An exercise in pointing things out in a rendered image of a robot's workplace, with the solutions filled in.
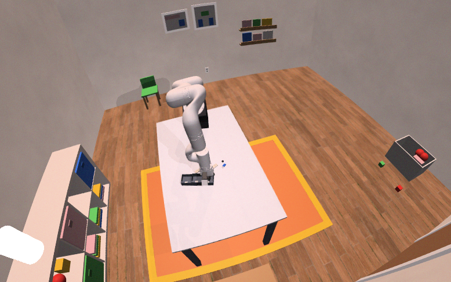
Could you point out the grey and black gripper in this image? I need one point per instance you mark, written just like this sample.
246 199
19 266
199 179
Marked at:
210 172

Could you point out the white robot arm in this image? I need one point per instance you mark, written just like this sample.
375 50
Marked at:
191 96

